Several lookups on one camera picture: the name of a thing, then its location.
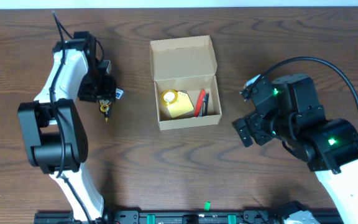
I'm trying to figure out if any black correction tape dispenser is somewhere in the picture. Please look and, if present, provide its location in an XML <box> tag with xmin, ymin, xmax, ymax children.
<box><xmin>99</xmin><ymin>100</ymin><xmax>111</xmax><ymax>122</ymax></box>

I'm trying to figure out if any small green clip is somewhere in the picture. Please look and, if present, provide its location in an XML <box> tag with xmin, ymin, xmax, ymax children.
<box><xmin>204</xmin><ymin>202</ymin><xmax>211</xmax><ymax>212</ymax></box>

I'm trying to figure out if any red black stapler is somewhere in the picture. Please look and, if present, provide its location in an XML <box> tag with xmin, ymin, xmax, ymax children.
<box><xmin>194</xmin><ymin>90</ymin><xmax>209</xmax><ymax>117</ymax></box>

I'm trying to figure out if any yellow sticky note pad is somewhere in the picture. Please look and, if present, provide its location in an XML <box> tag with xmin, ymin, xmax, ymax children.
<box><xmin>167</xmin><ymin>91</ymin><xmax>194</xmax><ymax>118</ymax></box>

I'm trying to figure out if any yellow adhesive tape roll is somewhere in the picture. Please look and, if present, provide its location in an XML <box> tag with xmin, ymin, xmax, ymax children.
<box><xmin>161</xmin><ymin>90</ymin><xmax>178</xmax><ymax>106</ymax></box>

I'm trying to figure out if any black mounting rail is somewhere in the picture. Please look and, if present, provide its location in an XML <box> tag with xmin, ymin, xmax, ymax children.
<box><xmin>33</xmin><ymin>200</ymin><xmax>344</xmax><ymax>224</ymax></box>

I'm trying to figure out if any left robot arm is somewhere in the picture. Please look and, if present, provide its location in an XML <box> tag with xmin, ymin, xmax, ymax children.
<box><xmin>17</xmin><ymin>31</ymin><xmax>124</xmax><ymax>223</ymax></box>

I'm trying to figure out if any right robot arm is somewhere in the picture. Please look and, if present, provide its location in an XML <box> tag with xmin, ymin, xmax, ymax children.
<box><xmin>232</xmin><ymin>73</ymin><xmax>358</xmax><ymax>223</ymax></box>

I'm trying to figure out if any cardboard box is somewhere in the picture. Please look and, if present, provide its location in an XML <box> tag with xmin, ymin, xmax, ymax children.
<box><xmin>150</xmin><ymin>35</ymin><xmax>222</xmax><ymax>131</ymax></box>

